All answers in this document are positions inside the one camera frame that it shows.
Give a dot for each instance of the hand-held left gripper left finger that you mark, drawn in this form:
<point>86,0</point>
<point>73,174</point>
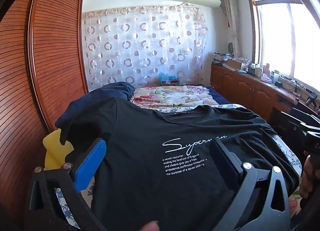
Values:
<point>90,164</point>

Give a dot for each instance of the open cardboard box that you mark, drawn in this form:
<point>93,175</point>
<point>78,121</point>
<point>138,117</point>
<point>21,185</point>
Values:
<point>235,64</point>

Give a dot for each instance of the navy bed sheet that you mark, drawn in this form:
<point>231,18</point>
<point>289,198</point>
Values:
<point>220,96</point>

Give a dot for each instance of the white window curtain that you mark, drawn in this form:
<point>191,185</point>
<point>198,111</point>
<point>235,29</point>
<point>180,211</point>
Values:
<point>231,16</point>

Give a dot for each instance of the person's right hand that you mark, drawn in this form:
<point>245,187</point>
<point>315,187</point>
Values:
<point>307,178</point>

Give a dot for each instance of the floral blanket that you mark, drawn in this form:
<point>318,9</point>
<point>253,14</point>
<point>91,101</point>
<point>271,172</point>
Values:
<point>170,98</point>

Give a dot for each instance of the small desk fan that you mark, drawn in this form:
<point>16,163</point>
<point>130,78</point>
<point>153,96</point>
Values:
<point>231,48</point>

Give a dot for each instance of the person's left hand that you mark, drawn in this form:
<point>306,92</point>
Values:
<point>150,226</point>

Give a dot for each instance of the yellow pillow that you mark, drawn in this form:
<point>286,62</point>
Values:
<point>53,151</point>

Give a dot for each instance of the wooden framed window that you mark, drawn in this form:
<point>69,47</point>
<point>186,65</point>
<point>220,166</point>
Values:
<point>275,33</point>

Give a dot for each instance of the small cardboard box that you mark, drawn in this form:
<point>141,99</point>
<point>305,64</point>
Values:
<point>172,83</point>

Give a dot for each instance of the navy folded cloth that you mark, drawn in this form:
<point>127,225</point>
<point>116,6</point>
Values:
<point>105,91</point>

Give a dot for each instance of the pink container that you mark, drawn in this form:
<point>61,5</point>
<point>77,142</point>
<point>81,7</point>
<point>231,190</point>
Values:
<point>266,73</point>

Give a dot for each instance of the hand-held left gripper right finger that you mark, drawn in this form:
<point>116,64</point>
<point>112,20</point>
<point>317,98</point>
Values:
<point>223,161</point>

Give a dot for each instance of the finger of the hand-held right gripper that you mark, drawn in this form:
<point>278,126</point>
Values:
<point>291,121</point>

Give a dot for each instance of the sheer circle-patterned curtain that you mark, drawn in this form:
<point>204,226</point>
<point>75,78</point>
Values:
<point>140,46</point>

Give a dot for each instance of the pile of clutter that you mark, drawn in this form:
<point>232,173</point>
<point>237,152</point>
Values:
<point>221,57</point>

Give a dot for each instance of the blue and white floral bedsheet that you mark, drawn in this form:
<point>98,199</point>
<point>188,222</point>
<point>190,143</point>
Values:
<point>287,151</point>

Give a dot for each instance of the black printed t-shirt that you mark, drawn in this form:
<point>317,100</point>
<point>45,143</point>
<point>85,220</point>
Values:
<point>150,126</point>

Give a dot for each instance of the long wooden cabinet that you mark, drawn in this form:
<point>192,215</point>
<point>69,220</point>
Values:
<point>245,88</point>

